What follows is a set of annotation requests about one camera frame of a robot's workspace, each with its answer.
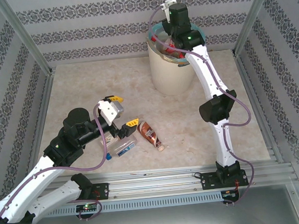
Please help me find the right aluminium frame post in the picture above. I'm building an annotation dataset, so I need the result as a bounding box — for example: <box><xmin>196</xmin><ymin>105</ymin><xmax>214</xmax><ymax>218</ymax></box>
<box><xmin>228</xmin><ymin>0</ymin><xmax>283</xmax><ymax>57</ymax></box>

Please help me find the white slotted cable duct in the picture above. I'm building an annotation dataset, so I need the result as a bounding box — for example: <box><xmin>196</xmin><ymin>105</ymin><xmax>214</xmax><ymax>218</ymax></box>
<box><xmin>46</xmin><ymin>191</ymin><xmax>223</xmax><ymax>218</ymax></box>

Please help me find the cream ribbed plastic bin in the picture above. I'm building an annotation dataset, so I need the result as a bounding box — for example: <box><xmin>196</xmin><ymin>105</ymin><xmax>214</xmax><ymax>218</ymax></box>
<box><xmin>147</xmin><ymin>36</ymin><xmax>200</xmax><ymax>97</ymax></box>

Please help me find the right aluminium side rail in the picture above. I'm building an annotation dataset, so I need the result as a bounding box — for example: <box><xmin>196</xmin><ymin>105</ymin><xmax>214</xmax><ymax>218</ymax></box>
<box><xmin>234</xmin><ymin>50</ymin><xmax>284</xmax><ymax>166</ymax></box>

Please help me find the aluminium mounting rail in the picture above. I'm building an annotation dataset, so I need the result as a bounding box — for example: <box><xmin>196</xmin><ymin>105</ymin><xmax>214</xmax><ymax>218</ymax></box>
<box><xmin>15</xmin><ymin>156</ymin><xmax>295</xmax><ymax>208</ymax></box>

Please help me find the right controller board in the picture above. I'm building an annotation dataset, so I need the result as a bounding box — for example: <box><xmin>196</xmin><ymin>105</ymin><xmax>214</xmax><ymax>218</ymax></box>
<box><xmin>221</xmin><ymin>189</ymin><xmax>240</xmax><ymax>199</ymax></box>

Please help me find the aluminium side rail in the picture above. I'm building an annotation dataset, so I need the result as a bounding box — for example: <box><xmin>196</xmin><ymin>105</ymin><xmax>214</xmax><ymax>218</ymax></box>
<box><xmin>234</xmin><ymin>50</ymin><xmax>284</xmax><ymax>166</ymax></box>
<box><xmin>20</xmin><ymin>69</ymin><xmax>66</xmax><ymax>181</ymax></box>

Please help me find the grey metal front panel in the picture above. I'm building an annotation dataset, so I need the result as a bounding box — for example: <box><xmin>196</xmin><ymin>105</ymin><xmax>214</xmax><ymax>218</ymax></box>
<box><xmin>16</xmin><ymin>182</ymin><xmax>299</xmax><ymax>224</ymax></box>

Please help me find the left aluminium side rail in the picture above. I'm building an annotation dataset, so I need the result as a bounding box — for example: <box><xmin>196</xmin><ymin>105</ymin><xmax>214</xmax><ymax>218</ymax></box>
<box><xmin>20</xmin><ymin>69</ymin><xmax>66</xmax><ymax>181</ymax></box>

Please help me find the left aluminium frame post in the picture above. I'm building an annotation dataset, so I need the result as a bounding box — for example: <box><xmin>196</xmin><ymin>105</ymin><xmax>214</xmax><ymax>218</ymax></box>
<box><xmin>0</xmin><ymin>0</ymin><xmax>57</xmax><ymax>80</ymax></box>

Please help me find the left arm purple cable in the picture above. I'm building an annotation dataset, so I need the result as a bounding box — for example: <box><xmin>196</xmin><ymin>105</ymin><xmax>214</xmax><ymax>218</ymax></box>
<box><xmin>0</xmin><ymin>102</ymin><xmax>115</xmax><ymax>224</ymax></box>

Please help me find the aluminium frame post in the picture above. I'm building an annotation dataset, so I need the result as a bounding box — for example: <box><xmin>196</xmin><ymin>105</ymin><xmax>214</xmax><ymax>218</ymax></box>
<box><xmin>228</xmin><ymin>0</ymin><xmax>283</xmax><ymax>57</ymax></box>
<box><xmin>0</xmin><ymin>0</ymin><xmax>57</xmax><ymax>80</ymax></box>

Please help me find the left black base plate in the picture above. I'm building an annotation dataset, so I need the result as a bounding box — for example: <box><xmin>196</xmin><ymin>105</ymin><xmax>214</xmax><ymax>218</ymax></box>
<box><xmin>91</xmin><ymin>182</ymin><xmax>111</xmax><ymax>201</ymax></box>

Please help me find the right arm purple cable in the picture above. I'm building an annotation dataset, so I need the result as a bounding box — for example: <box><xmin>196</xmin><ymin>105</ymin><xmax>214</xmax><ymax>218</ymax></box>
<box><xmin>147</xmin><ymin>0</ymin><xmax>259</xmax><ymax>211</ymax></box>

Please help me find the left controller board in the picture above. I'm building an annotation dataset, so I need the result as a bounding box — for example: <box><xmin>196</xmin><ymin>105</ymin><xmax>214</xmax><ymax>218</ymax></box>
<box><xmin>76</xmin><ymin>203</ymin><xmax>99</xmax><ymax>213</ymax></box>

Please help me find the clear square bottle blue cap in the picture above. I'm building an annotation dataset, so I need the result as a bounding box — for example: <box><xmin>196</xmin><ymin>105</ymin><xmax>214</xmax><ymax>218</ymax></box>
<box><xmin>100</xmin><ymin>133</ymin><xmax>140</xmax><ymax>161</ymax></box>

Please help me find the controller board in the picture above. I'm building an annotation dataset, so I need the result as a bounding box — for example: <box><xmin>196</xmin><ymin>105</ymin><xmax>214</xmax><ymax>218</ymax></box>
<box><xmin>221</xmin><ymin>189</ymin><xmax>240</xmax><ymax>199</ymax></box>
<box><xmin>76</xmin><ymin>203</ymin><xmax>99</xmax><ymax>213</ymax></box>

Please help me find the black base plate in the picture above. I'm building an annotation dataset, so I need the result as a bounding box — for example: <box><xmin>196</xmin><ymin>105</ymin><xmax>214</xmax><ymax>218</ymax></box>
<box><xmin>199</xmin><ymin>168</ymin><xmax>249</xmax><ymax>191</ymax></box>
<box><xmin>91</xmin><ymin>182</ymin><xmax>111</xmax><ymax>201</ymax></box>

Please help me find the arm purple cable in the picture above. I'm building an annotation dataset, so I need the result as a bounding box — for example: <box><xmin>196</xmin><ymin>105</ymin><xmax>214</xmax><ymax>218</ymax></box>
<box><xmin>0</xmin><ymin>102</ymin><xmax>115</xmax><ymax>224</ymax></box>
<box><xmin>147</xmin><ymin>0</ymin><xmax>259</xmax><ymax>211</ymax></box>

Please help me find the brown coffee drink bottle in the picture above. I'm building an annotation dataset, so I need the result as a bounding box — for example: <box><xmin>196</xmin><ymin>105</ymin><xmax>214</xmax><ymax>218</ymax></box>
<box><xmin>136</xmin><ymin>119</ymin><xmax>165</xmax><ymax>154</ymax></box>

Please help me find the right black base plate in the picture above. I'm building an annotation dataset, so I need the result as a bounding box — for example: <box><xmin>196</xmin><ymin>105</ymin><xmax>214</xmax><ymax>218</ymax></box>
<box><xmin>199</xmin><ymin>168</ymin><xmax>249</xmax><ymax>191</ymax></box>

